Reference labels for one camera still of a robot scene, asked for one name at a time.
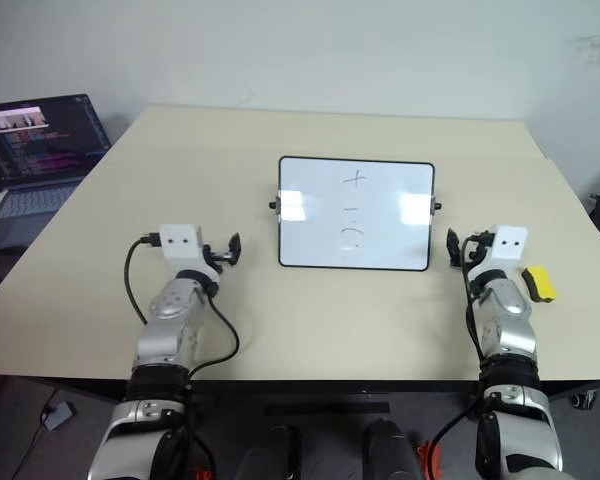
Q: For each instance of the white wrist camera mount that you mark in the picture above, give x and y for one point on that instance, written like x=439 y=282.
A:
x=509 y=245
x=180 y=245

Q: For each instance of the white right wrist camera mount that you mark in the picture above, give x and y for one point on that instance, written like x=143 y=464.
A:
x=509 y=245

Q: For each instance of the black table frame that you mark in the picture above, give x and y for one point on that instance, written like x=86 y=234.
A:
x=330 y=386

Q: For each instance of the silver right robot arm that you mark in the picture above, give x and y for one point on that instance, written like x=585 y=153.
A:
x=510 y=330

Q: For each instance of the yellow and black eraser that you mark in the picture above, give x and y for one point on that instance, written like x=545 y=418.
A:
x=540 y=283

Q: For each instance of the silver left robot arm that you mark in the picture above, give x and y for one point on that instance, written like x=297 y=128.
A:
x=170 y=335

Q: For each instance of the black-framed whiteboard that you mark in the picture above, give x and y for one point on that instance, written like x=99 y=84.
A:
x=310 y=235

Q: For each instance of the black flat bar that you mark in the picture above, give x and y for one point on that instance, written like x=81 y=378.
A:
x=325 y=409

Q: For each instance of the orange-red plastic part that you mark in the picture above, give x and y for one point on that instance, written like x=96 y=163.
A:
x=430 y=457
x=201 y=472

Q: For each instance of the grey open laptop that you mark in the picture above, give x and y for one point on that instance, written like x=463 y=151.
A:
x=40 y=145

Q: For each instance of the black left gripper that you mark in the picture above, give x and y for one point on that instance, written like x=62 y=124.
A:
x=216 y=259

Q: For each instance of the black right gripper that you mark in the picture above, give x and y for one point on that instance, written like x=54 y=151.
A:
x=476 y=247

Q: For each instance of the dark rounded shape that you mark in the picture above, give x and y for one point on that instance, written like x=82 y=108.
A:
x=387 y=450
x=267 y=452

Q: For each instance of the grey foot pedal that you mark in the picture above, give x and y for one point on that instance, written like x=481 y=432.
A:
x=59 y=416

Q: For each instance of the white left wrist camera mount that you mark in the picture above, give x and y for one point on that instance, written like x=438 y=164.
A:
x=180 y=245

